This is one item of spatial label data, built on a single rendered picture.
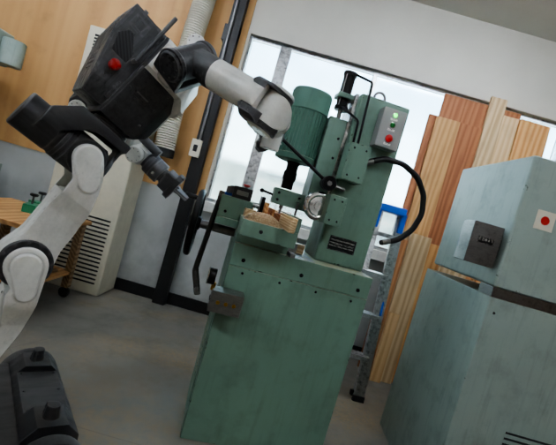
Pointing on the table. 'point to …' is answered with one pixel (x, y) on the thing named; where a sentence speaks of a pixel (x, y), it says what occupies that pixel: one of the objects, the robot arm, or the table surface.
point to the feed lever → (318, 172)
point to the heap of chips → (263, 219)
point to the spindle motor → (305, 124)
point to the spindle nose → (289, 175)
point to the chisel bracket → (286, 198)
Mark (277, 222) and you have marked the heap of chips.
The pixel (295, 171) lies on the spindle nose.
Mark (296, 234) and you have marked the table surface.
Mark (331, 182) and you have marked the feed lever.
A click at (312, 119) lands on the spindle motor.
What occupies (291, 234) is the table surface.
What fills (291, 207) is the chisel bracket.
